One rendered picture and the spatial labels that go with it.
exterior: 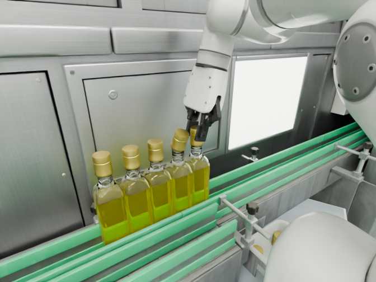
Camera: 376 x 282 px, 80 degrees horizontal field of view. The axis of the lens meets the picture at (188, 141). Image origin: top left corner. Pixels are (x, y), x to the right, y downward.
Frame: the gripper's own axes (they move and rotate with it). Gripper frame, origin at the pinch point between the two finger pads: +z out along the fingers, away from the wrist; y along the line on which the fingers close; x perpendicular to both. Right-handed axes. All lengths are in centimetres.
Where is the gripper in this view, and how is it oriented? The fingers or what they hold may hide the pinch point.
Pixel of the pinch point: (196, 130)
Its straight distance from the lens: 55.9
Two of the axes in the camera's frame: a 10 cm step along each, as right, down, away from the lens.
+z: -2.2, 9.4, 2.7
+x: 8.1, 0.2, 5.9
